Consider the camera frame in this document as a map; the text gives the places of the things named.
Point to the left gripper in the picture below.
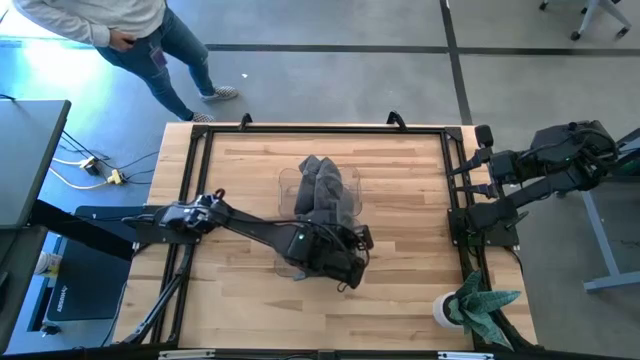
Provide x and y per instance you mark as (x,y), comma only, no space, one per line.
(345,260)

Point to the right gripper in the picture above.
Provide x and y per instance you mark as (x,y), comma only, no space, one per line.
(505,167)

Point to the dark grey cap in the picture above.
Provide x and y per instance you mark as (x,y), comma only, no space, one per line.
(306,190)

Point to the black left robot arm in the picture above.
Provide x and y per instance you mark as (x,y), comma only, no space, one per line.
(250,230)

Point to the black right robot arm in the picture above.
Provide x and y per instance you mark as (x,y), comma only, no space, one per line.
(550,150)

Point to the clear plastic bin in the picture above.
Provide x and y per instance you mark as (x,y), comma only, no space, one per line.
(287,180)
(282,267)

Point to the black table clamp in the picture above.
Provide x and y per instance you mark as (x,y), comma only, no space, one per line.
(396,120)
(245,121)

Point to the green plant in white pot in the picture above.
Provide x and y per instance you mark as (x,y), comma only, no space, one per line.
(480,310)

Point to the black diagonal strut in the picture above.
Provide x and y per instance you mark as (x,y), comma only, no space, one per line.
(160,305)

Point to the office chair base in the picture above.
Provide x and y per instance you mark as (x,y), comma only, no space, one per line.
(592,10)

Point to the yellow power plug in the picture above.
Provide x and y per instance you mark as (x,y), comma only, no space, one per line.
(116,176)

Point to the black mat with logo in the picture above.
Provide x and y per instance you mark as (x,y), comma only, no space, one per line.
(85,285)

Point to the black desk beam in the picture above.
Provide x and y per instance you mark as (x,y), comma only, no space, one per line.
(80,227)

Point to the black power adapter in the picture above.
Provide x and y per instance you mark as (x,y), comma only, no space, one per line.
(91,166)

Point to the person's hand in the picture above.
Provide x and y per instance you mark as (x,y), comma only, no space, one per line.
(120,41)

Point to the grey desk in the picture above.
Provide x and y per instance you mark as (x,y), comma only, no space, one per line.
(30,160)

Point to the person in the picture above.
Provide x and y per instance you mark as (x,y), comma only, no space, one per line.
(75,15)

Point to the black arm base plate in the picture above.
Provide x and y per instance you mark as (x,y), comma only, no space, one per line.
(505,240)
(100,220)

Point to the black metal table frame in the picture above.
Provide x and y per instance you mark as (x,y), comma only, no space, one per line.
(325,130)

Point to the grey metal desk frame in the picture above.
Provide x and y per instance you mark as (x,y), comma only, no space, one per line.
(602,245)

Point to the silver bracket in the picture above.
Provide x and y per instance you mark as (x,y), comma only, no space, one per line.
(185,354)
(465,355)

